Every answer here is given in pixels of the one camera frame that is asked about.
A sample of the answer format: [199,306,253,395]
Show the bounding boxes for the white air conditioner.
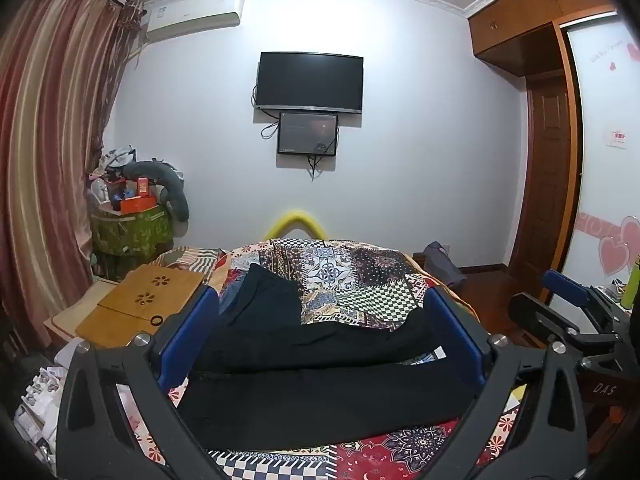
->
[144,0,245,42]

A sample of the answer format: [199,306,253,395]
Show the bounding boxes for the patchwork printed bedsheet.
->
[117,237,526,480]

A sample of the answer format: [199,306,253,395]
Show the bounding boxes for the striped red curtain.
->
[0,0,147,361]

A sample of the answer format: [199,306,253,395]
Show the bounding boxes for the grey bag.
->
[423,241,467,289]

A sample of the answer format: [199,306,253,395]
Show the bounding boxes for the orange box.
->
[119,194,159,213]

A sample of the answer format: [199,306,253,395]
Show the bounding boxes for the brown wooden door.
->
[519,71,577,272]

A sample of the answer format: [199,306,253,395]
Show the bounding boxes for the grey neck pillow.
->
[121,160,190,222]

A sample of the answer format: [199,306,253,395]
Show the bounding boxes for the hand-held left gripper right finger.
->
[415,287,588,480]

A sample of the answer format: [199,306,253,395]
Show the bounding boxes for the wooden lap desk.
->
[74,263,212,352]

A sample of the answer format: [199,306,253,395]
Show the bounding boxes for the small black wall monitor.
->
[277,112,340,156]

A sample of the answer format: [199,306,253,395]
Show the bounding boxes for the wooden overhead cabinet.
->
[466,0,623,77]

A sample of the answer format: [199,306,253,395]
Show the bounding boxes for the black monitor cable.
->
[306,152,337,181]

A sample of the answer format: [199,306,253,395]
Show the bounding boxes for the green bottle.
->
[621,255,640,309]

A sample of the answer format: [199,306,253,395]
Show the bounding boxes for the black wall television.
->
[254,51,365,114]

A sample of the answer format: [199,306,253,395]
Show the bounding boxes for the dark teal garment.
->
[218,262,303,341]

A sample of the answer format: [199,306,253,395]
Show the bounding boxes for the black pants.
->
[177,307,478,455]

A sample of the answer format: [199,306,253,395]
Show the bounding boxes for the yellow foam bar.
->
[263,211,326,241]

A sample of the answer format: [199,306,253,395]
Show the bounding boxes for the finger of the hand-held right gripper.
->
[509,291,608,348]
[544,269,601,311]

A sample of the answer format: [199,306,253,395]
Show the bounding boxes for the green fabric basket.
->
[90,203,174,263]

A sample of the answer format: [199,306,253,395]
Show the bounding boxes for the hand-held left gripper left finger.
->
[56,287,236,480]

